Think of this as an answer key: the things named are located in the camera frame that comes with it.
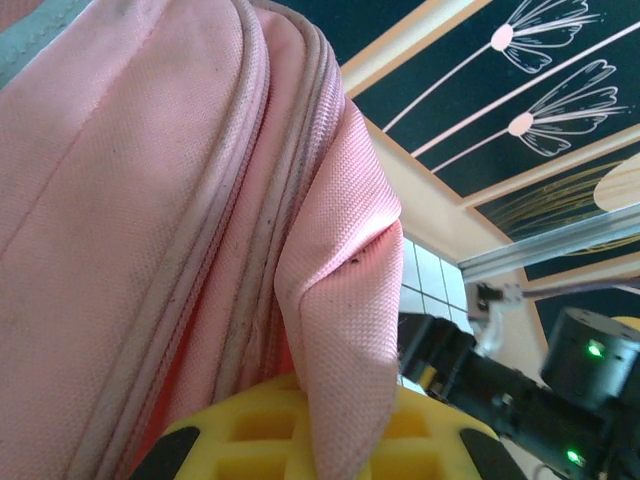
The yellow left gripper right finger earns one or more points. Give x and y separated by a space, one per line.
445 450

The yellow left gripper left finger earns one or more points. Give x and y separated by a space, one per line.
215 450

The pink backpack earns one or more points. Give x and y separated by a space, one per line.
150 200

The beige circle gold lines panel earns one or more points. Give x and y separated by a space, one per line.
540 210

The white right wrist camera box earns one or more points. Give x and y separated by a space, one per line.
495 325

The aluminium frame post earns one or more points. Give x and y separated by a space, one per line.
550 242

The pink flowers wall panel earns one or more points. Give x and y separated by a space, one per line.
450 75

